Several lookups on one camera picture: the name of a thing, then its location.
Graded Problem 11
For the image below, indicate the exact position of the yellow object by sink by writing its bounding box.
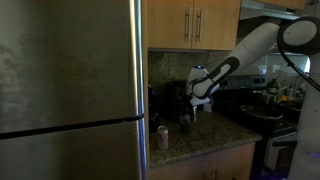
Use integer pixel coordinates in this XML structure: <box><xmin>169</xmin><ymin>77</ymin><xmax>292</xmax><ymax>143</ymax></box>
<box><xmin>278</xmin><ymin>95</ymin><xmax>288</xmax><ymax>101</ymax></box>

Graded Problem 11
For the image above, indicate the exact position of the pink soda can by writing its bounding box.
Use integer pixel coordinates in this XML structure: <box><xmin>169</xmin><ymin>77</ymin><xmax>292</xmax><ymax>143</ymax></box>
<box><xmin>157</xmin><ymin>126</ymin><xmax>169</xmax><ymax>150</ymax></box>

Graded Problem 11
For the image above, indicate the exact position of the range hood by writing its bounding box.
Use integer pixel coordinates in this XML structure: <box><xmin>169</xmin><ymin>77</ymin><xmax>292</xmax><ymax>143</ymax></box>
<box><xmin>240</xmin><ymin>0</ymin><xmax>306</xmax><ymax>20</ymax></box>

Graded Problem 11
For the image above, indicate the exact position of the wooden upper cabinet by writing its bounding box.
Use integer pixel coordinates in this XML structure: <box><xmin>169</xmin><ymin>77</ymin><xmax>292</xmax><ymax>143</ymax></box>
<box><xmin>147</xmin><ymin>0</ymin><xmax>241</xmax><ymax>50</ymax></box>

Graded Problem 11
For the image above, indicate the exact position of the wooden lower cabinet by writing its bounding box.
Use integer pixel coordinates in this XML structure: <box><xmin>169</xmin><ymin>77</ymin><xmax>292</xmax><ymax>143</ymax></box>
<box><xmin>149</xmin><ymin>143</ymin><xmax>255</xmax><ymax>180</ymax></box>

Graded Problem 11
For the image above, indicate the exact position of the black frying pan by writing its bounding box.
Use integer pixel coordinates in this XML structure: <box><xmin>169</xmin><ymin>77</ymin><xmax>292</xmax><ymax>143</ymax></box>
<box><xmin>240</xmin><ymin>105</ymin><xmax>283</xmax><ymax>119</ymax></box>

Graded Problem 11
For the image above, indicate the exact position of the wooden cabinet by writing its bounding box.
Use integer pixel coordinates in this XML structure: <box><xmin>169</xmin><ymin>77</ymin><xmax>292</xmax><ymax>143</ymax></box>
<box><xmin>149</xmin><ymin>143</ymin><xmax>255</xmax><ymax>180</ymax></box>
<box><xmin>147</xmin><ymin>0</ymin><xmax>241</xmax><ymax>50</ymax></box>

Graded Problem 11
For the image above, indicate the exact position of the dark glass bottle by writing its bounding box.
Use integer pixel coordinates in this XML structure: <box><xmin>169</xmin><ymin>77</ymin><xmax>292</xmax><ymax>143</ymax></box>
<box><xmin>267</xmin><ymin>79</ymin><xmax>280</xmax><ymax>94</ymax></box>

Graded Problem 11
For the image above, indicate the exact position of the kitchen faucet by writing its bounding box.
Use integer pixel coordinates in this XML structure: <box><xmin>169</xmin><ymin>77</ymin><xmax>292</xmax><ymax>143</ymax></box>
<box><xmin>293</xmin><ymin>75</ymin><xmax>307</xmax><ymax>98</ymax></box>

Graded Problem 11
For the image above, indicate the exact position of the black stove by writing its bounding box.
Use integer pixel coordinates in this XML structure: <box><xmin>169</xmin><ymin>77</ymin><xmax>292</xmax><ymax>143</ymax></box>
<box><xmin>212</xmin><ymin>75</ymin><xmax>300</xmax><ymax>180</ymax></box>

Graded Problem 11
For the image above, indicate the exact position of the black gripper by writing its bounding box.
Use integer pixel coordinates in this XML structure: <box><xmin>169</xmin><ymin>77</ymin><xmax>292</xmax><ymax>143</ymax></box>
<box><xmin>179</xmin><ymin>105</ymin><xmax>192</xmax><ymax>134</ymax></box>

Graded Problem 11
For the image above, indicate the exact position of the stainless steel refrigerator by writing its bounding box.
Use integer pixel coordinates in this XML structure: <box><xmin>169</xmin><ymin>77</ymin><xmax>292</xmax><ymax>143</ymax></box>
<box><xmin>0</xmin><ymin>0</ymin><xmax>148</xmax><ymax>180</ymax></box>

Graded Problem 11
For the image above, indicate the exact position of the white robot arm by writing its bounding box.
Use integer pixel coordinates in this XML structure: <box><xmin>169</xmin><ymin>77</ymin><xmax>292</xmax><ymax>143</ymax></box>
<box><xmin>185</xmin><ymin>16</ymin><xmax>320</xmax><ymax>180</ymax></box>

